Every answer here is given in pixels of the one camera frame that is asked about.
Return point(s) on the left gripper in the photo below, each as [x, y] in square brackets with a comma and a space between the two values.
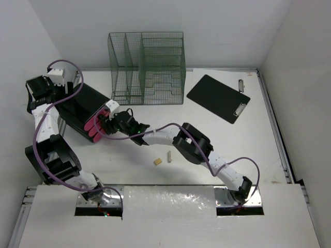
[61, 88]

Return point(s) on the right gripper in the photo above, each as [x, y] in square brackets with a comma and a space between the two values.
[108, 123]

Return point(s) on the black pink drawer unit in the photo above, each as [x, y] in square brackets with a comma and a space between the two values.
[79, 112]

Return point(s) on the yellow eraser cube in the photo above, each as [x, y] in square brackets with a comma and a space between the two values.
[158, 161]

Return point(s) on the grey small eraser block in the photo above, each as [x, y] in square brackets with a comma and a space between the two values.
[169, 156]

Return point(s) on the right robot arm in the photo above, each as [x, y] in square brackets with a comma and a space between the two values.
[192, 144]

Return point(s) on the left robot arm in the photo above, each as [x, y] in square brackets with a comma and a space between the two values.
[56, 154]

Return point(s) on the white front cover board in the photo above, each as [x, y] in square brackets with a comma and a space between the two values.
[170, 217]

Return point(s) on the black clipboard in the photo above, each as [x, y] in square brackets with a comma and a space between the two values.
[218, 98]

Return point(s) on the white paper sheet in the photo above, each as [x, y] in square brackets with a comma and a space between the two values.
[228, 78]

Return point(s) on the small metal binder clip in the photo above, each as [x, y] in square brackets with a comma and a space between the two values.
[241, 86]

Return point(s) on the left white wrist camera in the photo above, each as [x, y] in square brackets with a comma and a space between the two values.
[57, 76]

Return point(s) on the aluminium table edge rail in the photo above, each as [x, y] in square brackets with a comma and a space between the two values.
[74, 76]

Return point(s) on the green wire mesh organizer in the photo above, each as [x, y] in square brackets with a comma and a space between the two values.
[147, 68]

